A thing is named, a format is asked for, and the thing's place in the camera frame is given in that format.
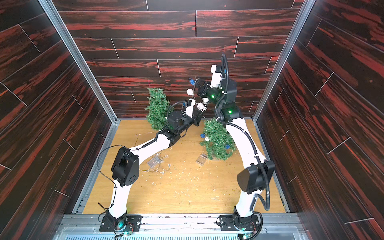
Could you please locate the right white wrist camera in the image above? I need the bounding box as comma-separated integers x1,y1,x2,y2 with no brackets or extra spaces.
210,65,222,88

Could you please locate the clear battery box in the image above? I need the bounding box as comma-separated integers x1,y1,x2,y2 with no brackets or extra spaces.
147,154,163,169
196,153,208,166

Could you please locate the white string lights wire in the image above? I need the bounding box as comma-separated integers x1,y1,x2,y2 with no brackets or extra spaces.
125,131,172,175

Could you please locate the right clear battery box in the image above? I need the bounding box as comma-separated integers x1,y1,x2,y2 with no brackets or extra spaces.
196,153,208,166

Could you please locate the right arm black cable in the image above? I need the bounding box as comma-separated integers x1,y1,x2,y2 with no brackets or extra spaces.
214,53,271,211

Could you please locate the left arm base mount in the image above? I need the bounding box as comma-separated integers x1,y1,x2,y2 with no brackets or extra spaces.
99,213,143,233

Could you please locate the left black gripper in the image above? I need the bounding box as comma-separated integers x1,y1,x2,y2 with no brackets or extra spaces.
174,107,203,136

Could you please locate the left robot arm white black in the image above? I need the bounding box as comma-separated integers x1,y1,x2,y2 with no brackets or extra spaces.
107,110,203,229

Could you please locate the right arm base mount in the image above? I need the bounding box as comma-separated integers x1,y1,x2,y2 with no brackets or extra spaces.
216,214,261,232

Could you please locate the left clear battery box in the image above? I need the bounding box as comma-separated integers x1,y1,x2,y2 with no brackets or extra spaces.
147,154,163,169

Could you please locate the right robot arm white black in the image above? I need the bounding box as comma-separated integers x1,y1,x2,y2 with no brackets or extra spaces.
195,79,275,229

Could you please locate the decorated christmas tree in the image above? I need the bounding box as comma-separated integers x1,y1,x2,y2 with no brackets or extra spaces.
200,119,236,161

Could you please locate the small christmas tree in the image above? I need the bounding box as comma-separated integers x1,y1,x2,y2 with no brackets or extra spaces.
146,88,170,130

